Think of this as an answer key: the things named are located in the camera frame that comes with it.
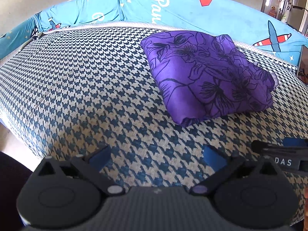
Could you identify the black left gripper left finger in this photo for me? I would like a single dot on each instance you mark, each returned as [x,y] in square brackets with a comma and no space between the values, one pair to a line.
[89,168]

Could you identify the silver refrigerator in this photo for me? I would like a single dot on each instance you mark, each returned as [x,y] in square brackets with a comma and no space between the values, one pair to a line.
[295,15]

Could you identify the blue cartoon sofa back cover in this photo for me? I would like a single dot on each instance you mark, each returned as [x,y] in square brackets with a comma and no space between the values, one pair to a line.
[214,17]

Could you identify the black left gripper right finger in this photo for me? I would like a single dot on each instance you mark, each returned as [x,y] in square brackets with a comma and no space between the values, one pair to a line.
[224,167]

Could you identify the purple floral garment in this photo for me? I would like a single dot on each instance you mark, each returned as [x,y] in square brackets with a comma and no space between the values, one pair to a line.
[202,77]

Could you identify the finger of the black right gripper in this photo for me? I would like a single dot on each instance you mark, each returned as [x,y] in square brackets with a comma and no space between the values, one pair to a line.
[291,157]

